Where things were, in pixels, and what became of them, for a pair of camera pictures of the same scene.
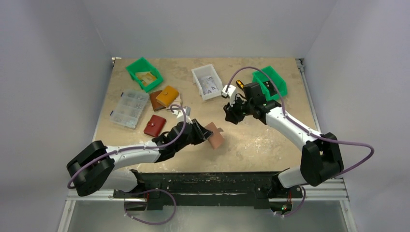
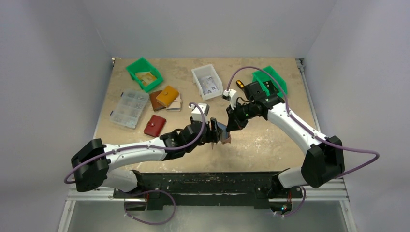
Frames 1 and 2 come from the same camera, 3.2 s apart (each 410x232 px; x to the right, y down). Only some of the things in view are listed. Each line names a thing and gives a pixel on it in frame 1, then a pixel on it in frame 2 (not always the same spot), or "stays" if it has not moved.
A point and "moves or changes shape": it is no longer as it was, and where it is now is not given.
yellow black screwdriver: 240,83 stays
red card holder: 154,126 stays
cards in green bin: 146,78 stays
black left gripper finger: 206,133 → 216,130
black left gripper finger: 207,134 → 214,137
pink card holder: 216,138 moves or changes shape
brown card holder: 156,105 stays
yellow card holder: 168,95 stays
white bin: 207,81 stays
